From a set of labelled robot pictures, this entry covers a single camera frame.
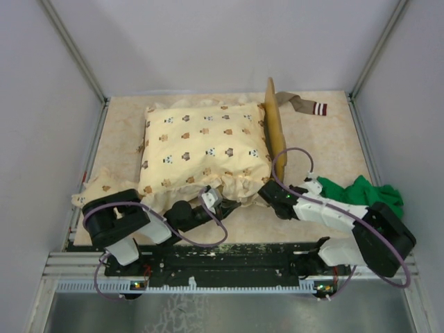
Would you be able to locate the green cloth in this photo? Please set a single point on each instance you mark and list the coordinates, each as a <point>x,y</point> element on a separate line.
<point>362,192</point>

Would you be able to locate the small cream animal pillow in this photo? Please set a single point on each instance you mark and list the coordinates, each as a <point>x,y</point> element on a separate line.
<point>103,184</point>

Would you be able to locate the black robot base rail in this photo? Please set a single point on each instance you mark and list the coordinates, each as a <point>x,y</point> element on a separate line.
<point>230,268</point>

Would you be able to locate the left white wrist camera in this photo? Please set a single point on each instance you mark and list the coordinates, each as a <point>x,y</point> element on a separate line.
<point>211,198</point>

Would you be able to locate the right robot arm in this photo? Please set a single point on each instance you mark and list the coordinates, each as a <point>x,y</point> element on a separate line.
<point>374,232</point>

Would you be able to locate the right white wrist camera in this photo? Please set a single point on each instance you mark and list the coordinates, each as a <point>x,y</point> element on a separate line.
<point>313,186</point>

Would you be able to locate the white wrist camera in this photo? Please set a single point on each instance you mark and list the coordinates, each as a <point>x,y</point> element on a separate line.
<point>211,198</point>
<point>313,186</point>

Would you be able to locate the aluminium frame post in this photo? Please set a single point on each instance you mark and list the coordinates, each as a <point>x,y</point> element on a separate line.
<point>72,49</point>
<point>394,19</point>

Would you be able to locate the brown striped sock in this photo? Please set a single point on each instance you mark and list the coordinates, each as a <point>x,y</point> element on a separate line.
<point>301,105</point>

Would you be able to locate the wooden pet bed frame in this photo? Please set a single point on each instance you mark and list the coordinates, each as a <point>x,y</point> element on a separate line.
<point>275,132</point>

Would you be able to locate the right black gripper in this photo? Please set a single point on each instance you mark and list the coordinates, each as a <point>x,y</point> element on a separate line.
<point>291,186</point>

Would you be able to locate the cream animal print cushion cover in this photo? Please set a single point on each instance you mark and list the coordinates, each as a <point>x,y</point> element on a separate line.
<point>204,149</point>

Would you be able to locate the right aluminium frame post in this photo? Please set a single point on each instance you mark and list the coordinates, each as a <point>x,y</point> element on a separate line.
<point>394,19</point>

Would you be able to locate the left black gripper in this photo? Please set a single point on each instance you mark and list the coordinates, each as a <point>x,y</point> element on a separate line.
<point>225,208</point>

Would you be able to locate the left aluminium frame post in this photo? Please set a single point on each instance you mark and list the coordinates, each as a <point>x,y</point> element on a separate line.
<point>72,49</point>

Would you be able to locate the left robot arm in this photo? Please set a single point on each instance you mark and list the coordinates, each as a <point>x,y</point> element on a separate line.
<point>112,220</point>

